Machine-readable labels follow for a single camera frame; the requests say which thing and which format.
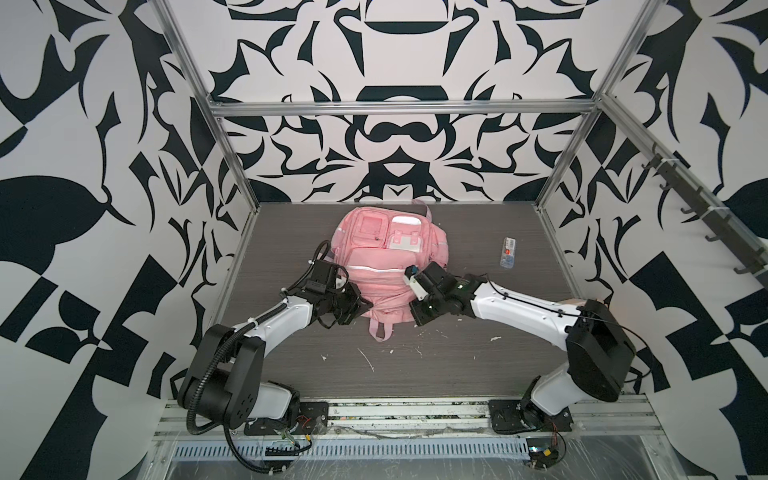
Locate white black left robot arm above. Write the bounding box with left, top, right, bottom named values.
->
left=177, top=259, right=373, bottom=435

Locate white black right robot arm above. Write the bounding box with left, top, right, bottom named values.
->
left=404, top=262, right=637, bottom=435

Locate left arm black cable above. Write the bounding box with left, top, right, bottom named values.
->
left=221, top=413, right=313, bottom=475

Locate black wall hook rail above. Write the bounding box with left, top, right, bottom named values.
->
left=640, top=143, right=767, bottom=286

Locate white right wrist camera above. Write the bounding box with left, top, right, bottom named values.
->
left=404, top=265, right=428, bottom=301

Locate pink student backpack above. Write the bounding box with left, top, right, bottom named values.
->
left=331, top=206, right=449, bottom=342

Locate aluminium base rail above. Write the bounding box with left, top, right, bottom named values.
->
left=149, top=394, right=667, bottom=463

